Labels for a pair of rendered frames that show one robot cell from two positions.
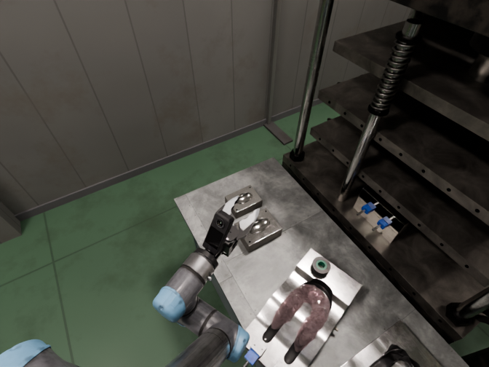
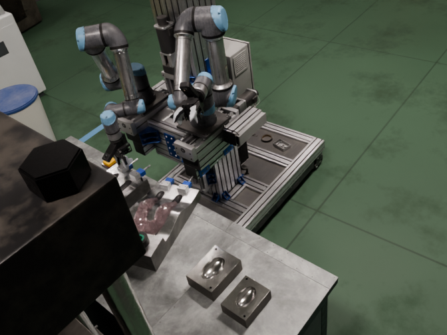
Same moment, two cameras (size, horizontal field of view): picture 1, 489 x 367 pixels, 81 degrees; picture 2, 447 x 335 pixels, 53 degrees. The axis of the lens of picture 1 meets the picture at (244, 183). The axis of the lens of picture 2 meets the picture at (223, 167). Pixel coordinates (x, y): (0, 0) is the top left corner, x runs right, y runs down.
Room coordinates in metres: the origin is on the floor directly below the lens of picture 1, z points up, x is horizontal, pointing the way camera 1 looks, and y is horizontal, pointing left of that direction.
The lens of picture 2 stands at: (2.00, -0.22, 2.45)
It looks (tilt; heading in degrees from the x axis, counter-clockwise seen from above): 41 degrees down; 167
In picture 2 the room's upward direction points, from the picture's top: 10 degrees counter-clockwise
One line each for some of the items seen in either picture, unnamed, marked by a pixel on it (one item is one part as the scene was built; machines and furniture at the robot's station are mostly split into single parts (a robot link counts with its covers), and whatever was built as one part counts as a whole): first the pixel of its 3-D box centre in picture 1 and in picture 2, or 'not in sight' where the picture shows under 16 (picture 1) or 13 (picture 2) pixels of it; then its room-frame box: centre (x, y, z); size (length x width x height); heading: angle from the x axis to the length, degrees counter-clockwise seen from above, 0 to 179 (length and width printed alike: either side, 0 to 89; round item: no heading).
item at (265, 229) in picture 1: (257, 229); (214, 272); (0.80, -0.07, 0.83); 0.20 x 0.15 x 0.07; 120
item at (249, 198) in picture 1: (243, 201); (246, 300); (0.99, 0.01, 0.83); 0.17 x 0.13 x 0.06; 120
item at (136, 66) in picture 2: not in sight; (136, 75); (-0.47, -0.08, 1.20); 0.13 x 0.12 x 0.14; 78
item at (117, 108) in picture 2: not in sight; (114, 111); (-0.15, -0.27, 1.20); 0.11 x 0.11 x 0.08; 78
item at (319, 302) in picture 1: (303, 311); (152, 212); (0.38, -0.24, 0.90); 0.26 x 0.18 x 0.08; 138
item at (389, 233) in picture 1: (408, 196); not in sight; (0.99, -0.91, 0.87); 0.50 x 0.27 x 0.17; 120
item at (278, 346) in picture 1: (301, 312); (155, 219); (0.38, -0.24, 0.85); 0.50 x 0.26 x 0.11; 138
